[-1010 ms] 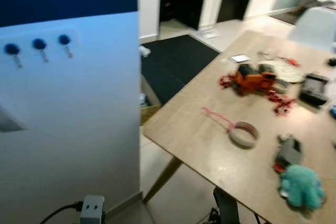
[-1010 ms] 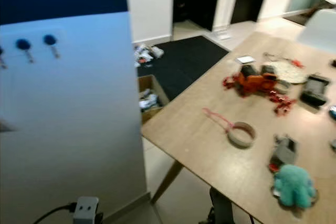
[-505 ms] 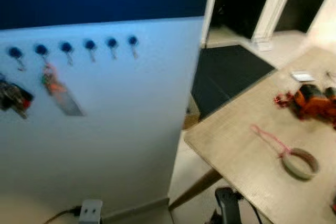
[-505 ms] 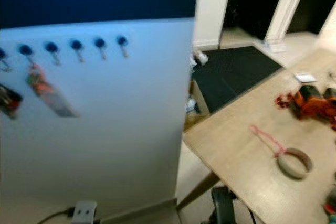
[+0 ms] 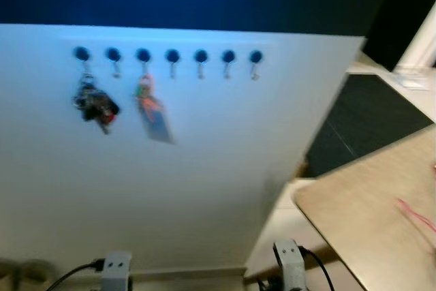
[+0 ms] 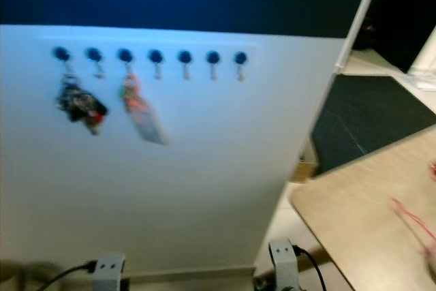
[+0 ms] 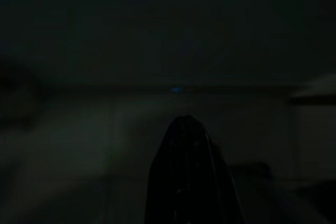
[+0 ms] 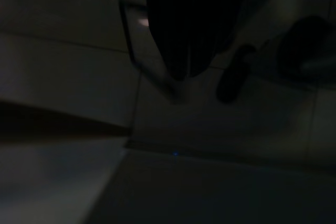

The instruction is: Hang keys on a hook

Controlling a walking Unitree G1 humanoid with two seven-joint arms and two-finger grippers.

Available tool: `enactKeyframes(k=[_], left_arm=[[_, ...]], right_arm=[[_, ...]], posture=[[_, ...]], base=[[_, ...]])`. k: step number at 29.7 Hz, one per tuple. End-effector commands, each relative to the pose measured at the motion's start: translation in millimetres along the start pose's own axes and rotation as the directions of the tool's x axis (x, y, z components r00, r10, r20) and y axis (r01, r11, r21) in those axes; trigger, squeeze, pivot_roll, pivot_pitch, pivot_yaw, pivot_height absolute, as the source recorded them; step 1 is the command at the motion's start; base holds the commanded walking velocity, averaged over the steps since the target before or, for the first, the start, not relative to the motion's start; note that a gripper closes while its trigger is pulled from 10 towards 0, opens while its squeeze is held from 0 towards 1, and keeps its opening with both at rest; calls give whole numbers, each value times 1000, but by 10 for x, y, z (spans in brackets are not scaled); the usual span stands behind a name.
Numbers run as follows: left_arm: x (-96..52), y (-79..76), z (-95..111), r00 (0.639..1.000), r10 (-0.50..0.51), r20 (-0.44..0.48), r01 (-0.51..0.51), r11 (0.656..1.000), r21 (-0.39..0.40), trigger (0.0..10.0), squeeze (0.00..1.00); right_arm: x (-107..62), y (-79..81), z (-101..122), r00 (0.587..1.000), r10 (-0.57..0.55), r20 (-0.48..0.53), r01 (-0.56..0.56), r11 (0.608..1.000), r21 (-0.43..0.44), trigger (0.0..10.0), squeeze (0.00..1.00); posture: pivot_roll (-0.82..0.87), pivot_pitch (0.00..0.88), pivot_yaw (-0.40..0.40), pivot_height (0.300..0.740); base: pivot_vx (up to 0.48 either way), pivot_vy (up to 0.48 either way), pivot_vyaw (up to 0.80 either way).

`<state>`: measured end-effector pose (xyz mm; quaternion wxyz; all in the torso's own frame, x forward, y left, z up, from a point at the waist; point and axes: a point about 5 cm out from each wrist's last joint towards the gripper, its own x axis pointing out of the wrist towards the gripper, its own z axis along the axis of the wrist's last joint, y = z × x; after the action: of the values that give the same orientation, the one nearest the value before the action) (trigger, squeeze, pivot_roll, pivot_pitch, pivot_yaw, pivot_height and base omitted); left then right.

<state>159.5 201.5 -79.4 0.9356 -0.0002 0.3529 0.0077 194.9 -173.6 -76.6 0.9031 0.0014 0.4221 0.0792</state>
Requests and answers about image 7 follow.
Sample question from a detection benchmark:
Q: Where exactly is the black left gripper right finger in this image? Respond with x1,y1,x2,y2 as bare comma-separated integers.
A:
185,115,245,224

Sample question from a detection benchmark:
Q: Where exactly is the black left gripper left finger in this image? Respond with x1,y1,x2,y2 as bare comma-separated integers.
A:
144,115,187,224

